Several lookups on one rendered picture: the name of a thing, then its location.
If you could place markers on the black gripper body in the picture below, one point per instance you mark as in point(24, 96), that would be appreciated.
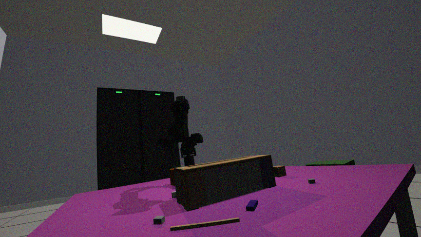
point(181, 138)

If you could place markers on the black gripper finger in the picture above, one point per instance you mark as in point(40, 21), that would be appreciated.
point(172, 150)
point(190, 146)

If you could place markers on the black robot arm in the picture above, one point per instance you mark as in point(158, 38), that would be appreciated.
point(180, 108)

